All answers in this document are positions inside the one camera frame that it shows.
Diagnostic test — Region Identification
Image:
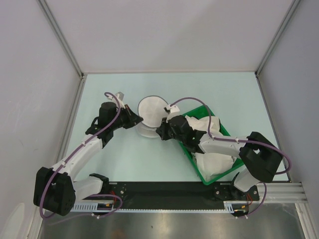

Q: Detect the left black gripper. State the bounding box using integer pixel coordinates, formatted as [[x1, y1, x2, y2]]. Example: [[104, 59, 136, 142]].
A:
[[110, 105, 143, 130]]

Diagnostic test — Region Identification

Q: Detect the white mesh laundry bag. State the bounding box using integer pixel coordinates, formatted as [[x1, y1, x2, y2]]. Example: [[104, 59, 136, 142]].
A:
[[137, 95, 168, 138]]

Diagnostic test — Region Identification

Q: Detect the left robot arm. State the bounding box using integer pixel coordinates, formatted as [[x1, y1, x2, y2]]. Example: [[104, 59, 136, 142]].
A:
[[33, 102, 143, 219]]

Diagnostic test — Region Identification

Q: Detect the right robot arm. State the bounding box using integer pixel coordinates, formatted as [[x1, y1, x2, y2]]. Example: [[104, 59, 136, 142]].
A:
[[156, 116, 284, 200]]

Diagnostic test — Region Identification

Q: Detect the white bra in basket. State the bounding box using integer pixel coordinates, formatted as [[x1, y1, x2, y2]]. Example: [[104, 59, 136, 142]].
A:
[[192, 153, 236, 182]]

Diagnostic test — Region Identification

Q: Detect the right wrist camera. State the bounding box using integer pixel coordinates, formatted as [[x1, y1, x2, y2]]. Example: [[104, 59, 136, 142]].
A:
[[164, 105, 180, 115]]

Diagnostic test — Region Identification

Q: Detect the left aluminium frame post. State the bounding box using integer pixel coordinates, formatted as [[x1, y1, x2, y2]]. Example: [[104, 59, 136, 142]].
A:
[[37, 0, 84, 78]]

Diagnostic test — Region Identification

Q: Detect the aluminium frame post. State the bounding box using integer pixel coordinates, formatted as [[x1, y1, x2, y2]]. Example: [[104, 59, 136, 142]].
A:
[[37, 0, 84, 78], [255, 0, 304, 75]]

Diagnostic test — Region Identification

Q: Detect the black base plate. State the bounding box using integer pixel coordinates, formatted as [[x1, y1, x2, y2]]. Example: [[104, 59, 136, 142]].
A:
[[105, 182, 260, 210]]

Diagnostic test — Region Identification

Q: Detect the light blue cable duct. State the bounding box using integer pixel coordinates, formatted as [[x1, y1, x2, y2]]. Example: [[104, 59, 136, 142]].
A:
[[71, 201, 120, 213]]

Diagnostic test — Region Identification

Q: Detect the right aluminium frame post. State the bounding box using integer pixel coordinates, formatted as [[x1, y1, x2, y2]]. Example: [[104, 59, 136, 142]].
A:
[[255, 0, 304, 75]]

